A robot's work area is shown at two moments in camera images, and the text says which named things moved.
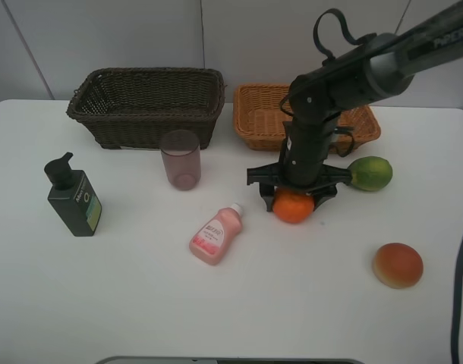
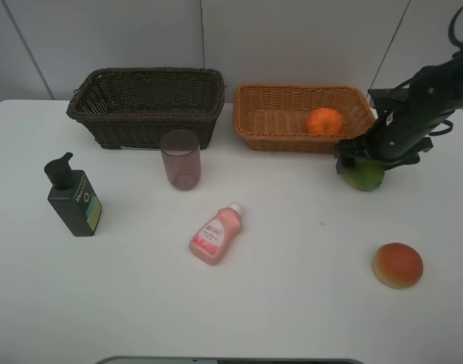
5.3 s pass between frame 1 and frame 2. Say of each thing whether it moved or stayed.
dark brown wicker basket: stayed
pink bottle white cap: stayed
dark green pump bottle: stayed
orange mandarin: moved
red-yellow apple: stayed
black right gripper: moved
